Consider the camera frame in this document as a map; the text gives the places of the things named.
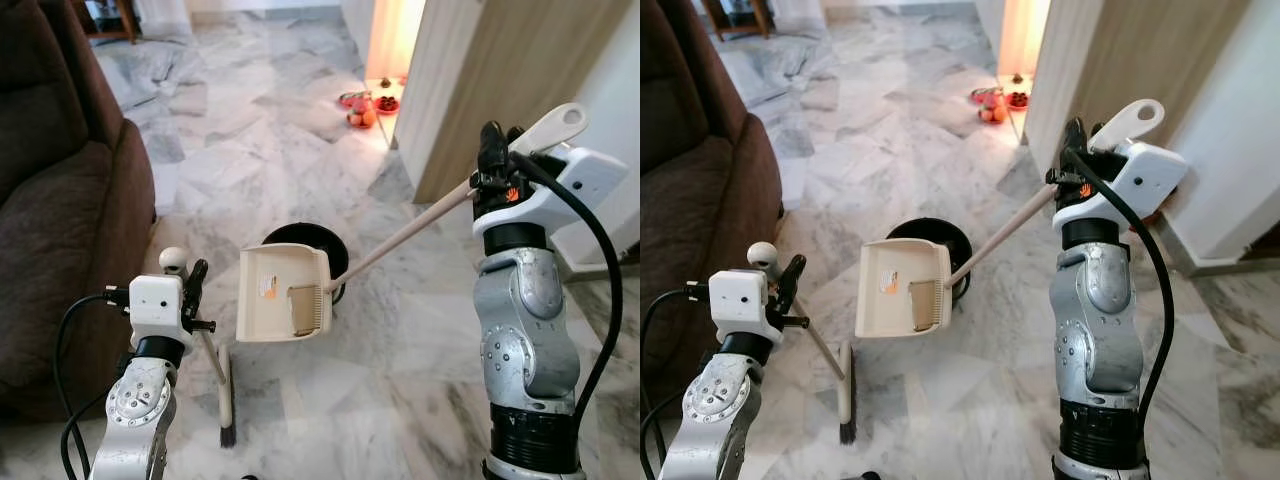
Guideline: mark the red plates with fruit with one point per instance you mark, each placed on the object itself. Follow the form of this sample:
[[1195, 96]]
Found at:
[[993, 102], [365, 105]]

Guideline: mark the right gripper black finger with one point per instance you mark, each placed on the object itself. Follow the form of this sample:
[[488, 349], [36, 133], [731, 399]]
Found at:
[[1075, 145], [515, 142], [490, 150], [1097, 136]]

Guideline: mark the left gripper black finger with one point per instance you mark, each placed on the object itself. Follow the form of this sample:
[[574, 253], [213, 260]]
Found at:
[[793, 272], [196, 275]]

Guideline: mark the dark brown sofa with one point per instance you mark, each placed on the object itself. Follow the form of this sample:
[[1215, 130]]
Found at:
[[700, 200], [60, 200]]

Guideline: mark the light wooden cabinet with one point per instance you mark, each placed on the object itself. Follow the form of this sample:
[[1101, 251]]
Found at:
[[490, 80], [1110, 60]]

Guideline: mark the dark wooden furniture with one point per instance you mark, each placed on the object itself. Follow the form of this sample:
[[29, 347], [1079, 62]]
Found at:
[[735, 12], [105, 15]]

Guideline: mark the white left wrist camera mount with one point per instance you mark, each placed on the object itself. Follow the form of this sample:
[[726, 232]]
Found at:
[[155, 305], [738, 300]]

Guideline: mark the white hanging cloth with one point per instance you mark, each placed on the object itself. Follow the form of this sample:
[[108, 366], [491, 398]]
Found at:
[[160, 15], [795, 12]]

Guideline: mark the black round bin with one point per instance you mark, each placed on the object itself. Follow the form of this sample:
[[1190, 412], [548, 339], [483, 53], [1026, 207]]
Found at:
[[935, 230], [300, 235]]

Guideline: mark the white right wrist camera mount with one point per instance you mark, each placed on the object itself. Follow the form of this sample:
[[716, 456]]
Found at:
[[590, 180], [1140, 175]]

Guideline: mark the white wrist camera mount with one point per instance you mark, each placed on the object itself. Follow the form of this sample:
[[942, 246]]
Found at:
[[1140, 175], [738, 300], [590, 180], [155, 305]]

